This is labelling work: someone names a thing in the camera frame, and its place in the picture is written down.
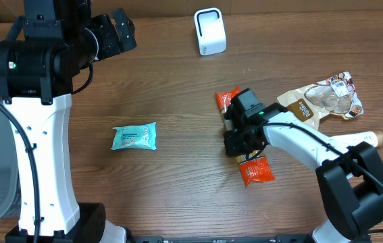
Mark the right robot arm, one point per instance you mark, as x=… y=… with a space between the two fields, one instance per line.
x=349 y=174

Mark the teal wipes packet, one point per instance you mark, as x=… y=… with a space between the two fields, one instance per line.
x=135 y=137

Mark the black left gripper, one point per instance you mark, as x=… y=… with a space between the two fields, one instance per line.
x=111 y=37

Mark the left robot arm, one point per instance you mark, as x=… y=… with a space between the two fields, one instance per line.
x=45 y=49

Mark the brown white snack bag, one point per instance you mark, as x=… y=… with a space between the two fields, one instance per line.
x=335 y=95

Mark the white Pantene tube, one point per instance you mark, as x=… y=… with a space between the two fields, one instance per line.
x=374 y=138

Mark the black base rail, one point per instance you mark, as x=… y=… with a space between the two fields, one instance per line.
x=283 y=238

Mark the red San Remo spaghetti pack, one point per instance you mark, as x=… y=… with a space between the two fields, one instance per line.
x=254 y=166

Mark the white barcode scanner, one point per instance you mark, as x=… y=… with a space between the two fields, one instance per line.
x=211 y=34

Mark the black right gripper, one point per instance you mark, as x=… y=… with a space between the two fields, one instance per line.
x=238 y=150

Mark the brown cardboard backdrop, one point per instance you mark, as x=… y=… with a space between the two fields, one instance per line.
x=167 y=8

